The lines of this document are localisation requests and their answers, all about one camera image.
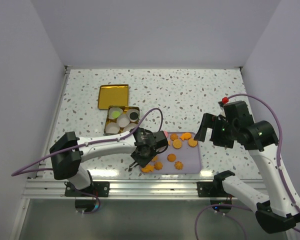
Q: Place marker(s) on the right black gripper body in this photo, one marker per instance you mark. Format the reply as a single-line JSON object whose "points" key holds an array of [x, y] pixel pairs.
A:
{"points": [[224, 132]]}

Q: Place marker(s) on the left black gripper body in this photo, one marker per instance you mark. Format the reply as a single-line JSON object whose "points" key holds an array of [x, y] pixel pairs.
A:
{"points": [[153, 151]]}

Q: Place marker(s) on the black round cookie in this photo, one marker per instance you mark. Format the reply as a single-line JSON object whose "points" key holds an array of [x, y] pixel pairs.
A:
{"points": [[133, 116]]}

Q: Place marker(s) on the gold cookie tin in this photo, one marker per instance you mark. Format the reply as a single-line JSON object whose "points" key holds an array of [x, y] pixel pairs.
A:
{"points": [[125, 109]]}

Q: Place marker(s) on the green round cookie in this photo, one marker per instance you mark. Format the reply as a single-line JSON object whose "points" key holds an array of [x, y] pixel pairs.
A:
{"points": [[115, 114]]}

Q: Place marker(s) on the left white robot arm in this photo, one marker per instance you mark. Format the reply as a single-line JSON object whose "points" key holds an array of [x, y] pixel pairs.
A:
{"points": [[70, 151]]}

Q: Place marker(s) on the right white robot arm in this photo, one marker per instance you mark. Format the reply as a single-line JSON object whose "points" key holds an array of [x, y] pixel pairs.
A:
{"points": [[279, 209]]}

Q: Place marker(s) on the orange fish cookie bottom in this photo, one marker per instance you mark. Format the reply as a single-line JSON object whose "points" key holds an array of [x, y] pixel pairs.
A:
{"points": [[148, 169]]}

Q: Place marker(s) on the orange fish cookie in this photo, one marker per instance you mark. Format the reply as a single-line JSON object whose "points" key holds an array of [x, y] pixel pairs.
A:
{"points": [[148, 169], [185, 136]]}

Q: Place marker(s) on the flower cookie left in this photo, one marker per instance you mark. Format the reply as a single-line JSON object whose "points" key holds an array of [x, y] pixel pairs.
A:
{"points": [[155, 158]]}

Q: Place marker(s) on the swirl cookie bottom left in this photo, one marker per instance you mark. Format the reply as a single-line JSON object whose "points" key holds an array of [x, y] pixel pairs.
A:
{"points": [[158, 166]]}

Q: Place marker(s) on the swirl cookie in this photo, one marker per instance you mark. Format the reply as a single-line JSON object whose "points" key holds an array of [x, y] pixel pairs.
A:
{"points": [[158, 166], [178, 165], [174, 136]]}

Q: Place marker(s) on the white paper cup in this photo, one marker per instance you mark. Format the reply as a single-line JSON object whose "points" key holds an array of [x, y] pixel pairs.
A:
{"points": [[129, 127], [112, 128], [123, 120], [114, 109], [133, 110]]}

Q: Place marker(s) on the swirl cookie top centre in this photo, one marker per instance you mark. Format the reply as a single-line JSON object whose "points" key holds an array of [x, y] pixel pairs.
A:
{"points": [[174, 136]]}

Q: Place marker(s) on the round chip cookie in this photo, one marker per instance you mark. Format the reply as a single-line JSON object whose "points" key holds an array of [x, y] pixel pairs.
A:
{"points": [[171, 157]]}

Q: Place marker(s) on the orange fish cookie top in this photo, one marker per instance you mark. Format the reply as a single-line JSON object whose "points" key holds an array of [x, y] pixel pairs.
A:
{"points": [[185, 136]]}

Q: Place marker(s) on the round dotted cookie centre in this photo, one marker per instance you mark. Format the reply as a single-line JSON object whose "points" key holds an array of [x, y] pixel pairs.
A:
{"points": [[177, 143]]}

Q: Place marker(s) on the round dotted cookie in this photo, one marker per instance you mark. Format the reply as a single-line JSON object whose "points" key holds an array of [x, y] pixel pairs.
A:
{"points": [[192, 143], [177, 143]]}

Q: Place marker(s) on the round dotted cookie right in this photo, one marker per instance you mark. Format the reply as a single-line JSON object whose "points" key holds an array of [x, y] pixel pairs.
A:
{"points": [[192, 143]]}

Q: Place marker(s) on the lilac plastic tray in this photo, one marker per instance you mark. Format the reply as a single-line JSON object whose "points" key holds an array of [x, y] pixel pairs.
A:
{"points": [[189, 156]]}

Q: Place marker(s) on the swirl cookie bottom right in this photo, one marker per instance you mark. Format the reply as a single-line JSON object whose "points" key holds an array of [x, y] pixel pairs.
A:
{"points": [[178, 165]]}

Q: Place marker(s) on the gold tin lid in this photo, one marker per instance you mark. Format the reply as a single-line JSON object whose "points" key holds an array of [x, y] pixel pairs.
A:
{"points": [[113, 95]]}

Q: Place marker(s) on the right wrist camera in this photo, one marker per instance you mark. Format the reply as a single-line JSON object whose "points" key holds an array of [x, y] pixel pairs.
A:
{"points": [[221, 104]]}

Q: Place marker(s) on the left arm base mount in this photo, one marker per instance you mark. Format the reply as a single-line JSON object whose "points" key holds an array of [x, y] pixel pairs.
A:
{"points": [[96, 189]]}

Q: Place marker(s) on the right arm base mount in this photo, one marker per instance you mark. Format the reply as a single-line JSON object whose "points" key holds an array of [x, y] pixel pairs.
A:
{"points": [[210, 187]]}

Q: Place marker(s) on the aluminium rail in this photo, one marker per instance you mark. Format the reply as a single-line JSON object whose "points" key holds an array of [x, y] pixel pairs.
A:
{"points": [[114, 189]]}

